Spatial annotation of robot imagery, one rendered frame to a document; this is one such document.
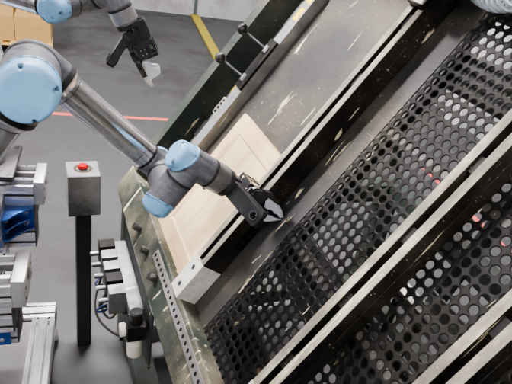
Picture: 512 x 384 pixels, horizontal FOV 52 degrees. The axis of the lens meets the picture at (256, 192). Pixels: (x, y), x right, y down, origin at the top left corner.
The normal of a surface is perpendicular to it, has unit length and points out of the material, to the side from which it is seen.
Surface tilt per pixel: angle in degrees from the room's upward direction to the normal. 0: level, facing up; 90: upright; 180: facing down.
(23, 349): 0
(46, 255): 0
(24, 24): 90
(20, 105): 84
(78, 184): 90
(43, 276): 0
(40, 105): 83
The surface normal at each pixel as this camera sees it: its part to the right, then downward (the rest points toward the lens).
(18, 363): 0.16, -0.85
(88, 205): 0.36, 0.53
